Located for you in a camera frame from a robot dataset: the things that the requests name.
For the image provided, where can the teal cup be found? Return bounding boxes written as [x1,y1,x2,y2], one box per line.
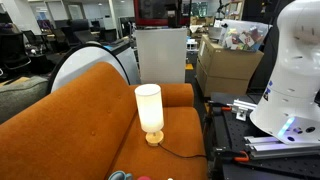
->
[109,170,134,180]

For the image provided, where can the white lamp with wooden base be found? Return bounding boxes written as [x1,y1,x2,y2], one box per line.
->
[134,83,165,148]

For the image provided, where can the white upright panel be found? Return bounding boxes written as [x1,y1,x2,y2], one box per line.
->
[134,27,188,85]

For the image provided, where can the white board with black trim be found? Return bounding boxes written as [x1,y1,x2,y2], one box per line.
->
[99,39,141,86]

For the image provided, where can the brown cardboard box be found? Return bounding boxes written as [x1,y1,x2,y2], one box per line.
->
[197,34,265,81]
[195,59,251,98]

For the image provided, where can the red framed monitor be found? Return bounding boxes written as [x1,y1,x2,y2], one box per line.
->
[133,0,191,28]

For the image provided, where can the white round disc black rim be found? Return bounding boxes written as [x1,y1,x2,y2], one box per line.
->
[46,41,132,96]

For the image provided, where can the black perforated robot table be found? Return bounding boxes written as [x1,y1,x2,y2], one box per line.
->
[209,92,320,180]

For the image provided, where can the orange fabric sofa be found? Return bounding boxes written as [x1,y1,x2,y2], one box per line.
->
[0,61,209,180]

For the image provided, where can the clear bin of colourful items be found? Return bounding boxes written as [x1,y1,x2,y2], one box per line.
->
[218,18,273,53]

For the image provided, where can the black office chair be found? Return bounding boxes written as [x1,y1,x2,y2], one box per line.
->
[21,29,46,51]
[0,31,33,79]
[49,28,72,54]

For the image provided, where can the silver aluminium rails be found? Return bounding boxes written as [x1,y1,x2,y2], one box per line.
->
[243,134,320,160]

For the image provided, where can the grey fabric sofa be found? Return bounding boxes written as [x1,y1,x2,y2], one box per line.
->
[0,75,50,125]

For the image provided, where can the black lamp cable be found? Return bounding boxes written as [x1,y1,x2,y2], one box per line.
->
[156,141,208,160]

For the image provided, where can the silver aluminium bracket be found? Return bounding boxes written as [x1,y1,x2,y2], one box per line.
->
[231,98,258,122]

